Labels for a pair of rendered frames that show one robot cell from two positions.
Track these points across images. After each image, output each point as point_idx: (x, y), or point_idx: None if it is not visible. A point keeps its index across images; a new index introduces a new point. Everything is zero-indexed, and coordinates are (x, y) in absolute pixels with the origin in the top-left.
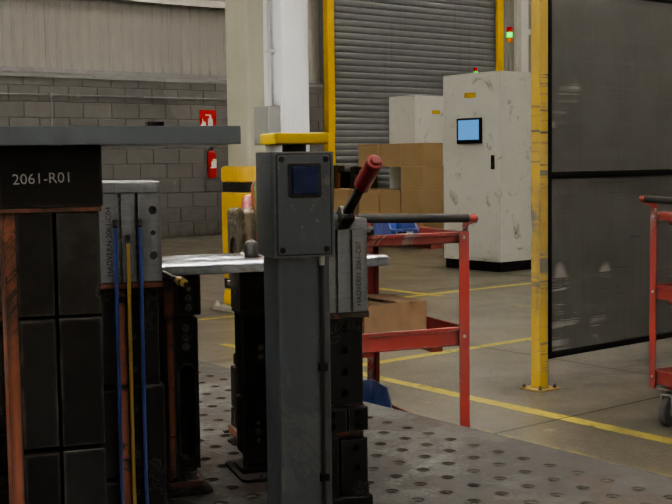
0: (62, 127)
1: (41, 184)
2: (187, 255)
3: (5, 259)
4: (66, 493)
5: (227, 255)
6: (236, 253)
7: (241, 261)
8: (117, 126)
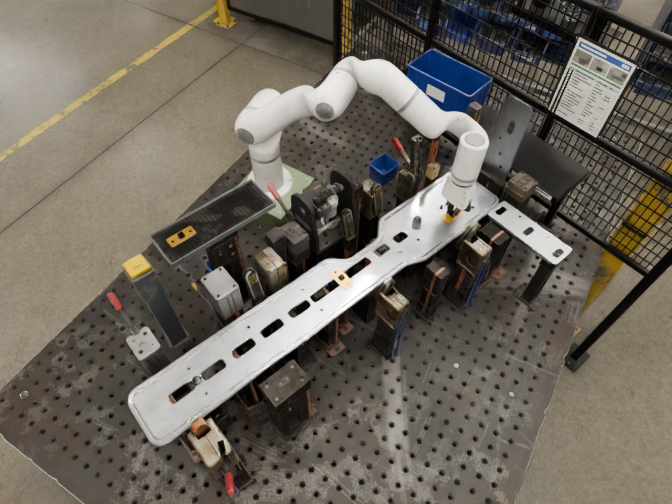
0: (199, 207)
1: None
2: (233, 381)
3: None
4: None
5: (212, 386)
6: (211, 398)
7: (192, 349)
8: (184, 215)
